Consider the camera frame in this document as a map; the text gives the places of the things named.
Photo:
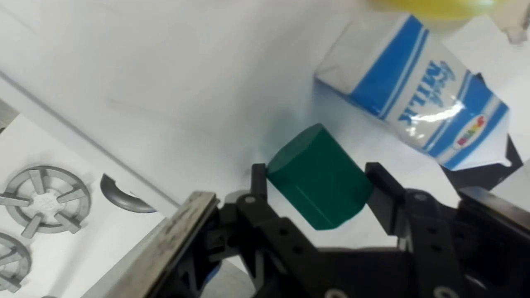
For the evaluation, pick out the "green hexagonal block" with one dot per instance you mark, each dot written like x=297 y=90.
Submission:
x=317 y=177

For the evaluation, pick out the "yellow round object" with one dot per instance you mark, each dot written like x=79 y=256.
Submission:
x=438 y=9

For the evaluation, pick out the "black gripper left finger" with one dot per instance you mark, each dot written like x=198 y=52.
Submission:
x=185 y=254

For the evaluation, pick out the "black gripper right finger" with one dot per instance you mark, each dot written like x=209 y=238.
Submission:
x=478 y=249

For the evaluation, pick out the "white grey toy kitchen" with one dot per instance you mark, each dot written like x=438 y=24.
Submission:
x=74 y=208

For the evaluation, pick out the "blue white milk carton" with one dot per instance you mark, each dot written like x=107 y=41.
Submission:
x=398 y=72

